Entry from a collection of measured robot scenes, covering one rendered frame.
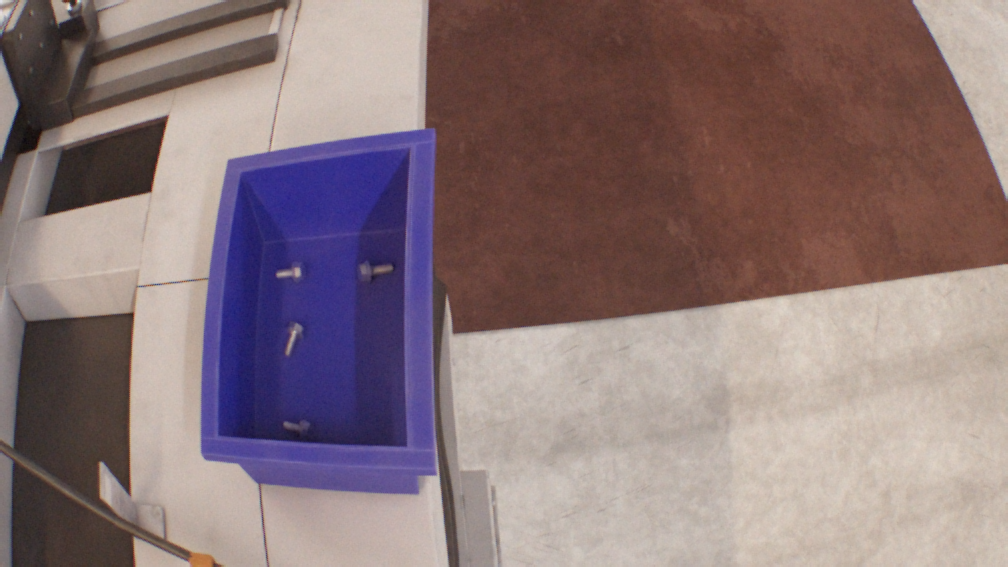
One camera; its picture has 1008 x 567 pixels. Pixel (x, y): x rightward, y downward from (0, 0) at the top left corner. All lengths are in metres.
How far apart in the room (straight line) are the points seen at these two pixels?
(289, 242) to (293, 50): 0.22
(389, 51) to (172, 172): 0.21
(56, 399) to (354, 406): 0.34
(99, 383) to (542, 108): 1.28
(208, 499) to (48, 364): 0.28
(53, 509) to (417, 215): 0.43
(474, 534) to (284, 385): 0.43
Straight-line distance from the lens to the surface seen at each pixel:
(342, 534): 0.74
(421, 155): 0.78
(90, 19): 1.15
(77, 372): 0.95
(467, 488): 1.20
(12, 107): 1.04
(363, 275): 0.81
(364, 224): 0.84
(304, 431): 0.76
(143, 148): 1.08
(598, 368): 1.75
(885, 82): 2.26
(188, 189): 0.92
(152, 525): 0.77
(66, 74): 1.08
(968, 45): 2.53
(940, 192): 2.08
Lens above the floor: 1.50
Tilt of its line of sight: 55 degrees down
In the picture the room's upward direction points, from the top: 6 degrees counter-clockwise
